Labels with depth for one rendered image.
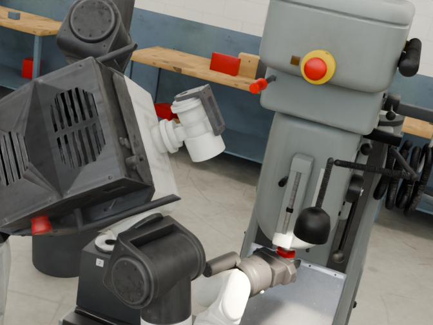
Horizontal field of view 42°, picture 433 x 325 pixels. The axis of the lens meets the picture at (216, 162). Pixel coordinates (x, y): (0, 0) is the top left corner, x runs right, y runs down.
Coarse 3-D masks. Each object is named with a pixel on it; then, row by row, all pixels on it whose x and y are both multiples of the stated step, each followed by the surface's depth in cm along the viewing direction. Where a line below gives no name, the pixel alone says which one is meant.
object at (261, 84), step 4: (272, 76) 113; (256, 80) 105; (260, 80) 105; (264, 80) 106; (268, 80) 109; (272, 80) 112; (252, 84) 102; (256, 84) 102; (260, 84) 103; (264, 84) 105; (252, 88) 102; (256, 88) 102; (260, 88) 103; (264, 88) 105; (252, 92) 103; (256, 92) 102
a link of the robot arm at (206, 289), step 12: (216, 264) 121; (228, 264) 123; (240, 264) 125; (252, 264) 126; (204, 276) 121; (216, 276) 122; (252, 276) 124; (204, 288) 122; (216, 288) 119; (252, 288) 124; (204, 300) 123
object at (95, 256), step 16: (96, 240) 158; (112, 240) 161; (96, 256) 154; (80, 272) 158; (96, 272) 156; (80, 288) 159; (96, 288) 158; (80, 304) 161; (96, 304) 159; (112, 304) 158; (128, 320) 158
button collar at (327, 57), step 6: (312, 54) 99; (318, 54) 99; (324, 54) 98; (330, 54) 99; (306, 60) 100; (324, 60) 99; (330, 60) 98; (330, 66) 99; (330, 72) 99; (306, 78) 101; (324, 78) 100; (330, 78) 99
